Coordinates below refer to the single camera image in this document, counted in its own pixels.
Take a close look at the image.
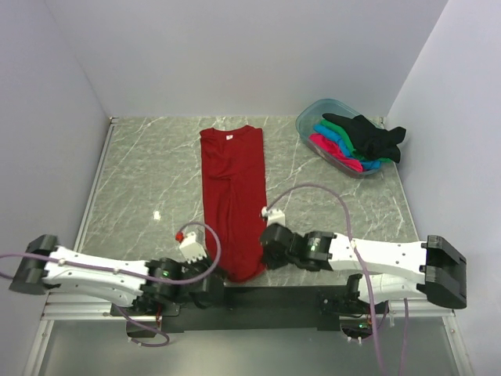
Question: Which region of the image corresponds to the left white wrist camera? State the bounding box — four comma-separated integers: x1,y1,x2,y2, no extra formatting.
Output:
175,230,207,263

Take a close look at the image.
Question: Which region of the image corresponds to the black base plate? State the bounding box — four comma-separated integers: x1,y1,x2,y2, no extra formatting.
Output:
125,285,369,333

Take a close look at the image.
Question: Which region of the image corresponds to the clear plastic bin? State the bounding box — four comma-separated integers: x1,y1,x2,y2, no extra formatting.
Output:
295,99,378,179

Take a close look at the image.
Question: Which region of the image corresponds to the red t shirt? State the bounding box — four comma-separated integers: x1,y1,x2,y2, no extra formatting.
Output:
200,125,267,283

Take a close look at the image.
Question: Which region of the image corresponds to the green t shirt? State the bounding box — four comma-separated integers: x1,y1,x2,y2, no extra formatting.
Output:
319,119,372,161

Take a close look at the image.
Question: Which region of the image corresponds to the black t shirt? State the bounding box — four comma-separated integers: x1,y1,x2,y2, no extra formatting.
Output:
323,113,406,163

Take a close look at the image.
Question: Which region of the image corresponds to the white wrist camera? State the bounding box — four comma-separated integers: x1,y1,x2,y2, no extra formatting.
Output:
261,207,286,226
175,230,207,263

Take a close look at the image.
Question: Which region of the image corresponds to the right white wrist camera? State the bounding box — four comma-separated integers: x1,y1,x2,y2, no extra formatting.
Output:
261,207,286,226

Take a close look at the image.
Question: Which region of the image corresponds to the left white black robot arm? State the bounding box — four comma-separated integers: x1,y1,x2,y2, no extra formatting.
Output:
9,232,225,316

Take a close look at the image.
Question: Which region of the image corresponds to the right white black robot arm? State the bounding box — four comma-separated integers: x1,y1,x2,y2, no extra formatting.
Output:
259,223,467,313

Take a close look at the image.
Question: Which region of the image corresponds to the pink t shirt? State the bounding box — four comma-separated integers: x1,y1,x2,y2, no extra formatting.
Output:
309,133,363,172

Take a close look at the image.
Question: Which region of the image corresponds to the blue t shirt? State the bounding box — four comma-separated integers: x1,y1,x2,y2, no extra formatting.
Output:
309,125,382,172

